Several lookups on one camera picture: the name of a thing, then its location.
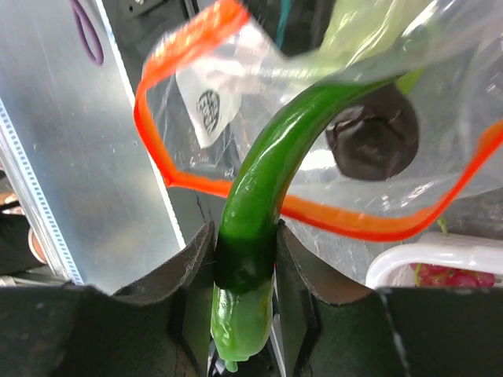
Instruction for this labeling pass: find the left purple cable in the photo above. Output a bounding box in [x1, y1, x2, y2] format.
[70, 0, 105, 67]

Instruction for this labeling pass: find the dark brown mushroom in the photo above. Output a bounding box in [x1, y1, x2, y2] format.
[325, 84, 419, 181]

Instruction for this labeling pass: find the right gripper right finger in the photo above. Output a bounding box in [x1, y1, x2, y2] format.
[276, 225, 502, 376]

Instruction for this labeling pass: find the green cabbage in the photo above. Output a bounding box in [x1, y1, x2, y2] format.
[311, 1, 429, 81]

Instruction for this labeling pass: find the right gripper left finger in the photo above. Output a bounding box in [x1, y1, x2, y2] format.
[1, 222, 215, 376]

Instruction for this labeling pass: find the clear zip top bag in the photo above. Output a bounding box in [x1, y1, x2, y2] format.
[134, 1, 502, 240]

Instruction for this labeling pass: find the white plastic basket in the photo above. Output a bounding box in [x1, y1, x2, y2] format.
[365, 232, 502, 288]

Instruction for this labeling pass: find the long green chili pepper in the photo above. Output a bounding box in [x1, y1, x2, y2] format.
[211, 78, 395, 373]

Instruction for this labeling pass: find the red grape bunch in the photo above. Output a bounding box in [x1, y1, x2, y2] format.
[409, 263, 501, 287]

